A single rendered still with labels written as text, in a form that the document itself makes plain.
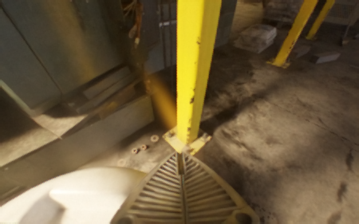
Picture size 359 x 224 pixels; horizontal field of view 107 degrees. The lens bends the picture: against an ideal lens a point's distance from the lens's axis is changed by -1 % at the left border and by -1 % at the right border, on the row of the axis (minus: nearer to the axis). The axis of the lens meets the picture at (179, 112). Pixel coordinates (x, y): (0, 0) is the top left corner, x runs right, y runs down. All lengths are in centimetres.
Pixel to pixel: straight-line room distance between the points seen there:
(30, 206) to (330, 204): 116
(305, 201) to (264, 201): 21
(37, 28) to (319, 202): 129
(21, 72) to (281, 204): 111
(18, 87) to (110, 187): 38
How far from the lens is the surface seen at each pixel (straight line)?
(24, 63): 57
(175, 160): 17
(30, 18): 58
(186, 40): 51
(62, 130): 64
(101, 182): 47
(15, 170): 90
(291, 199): 96
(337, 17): 545
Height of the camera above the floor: 76
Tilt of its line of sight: 45 degrees down
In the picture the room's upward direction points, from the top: 1 degrees clockwise
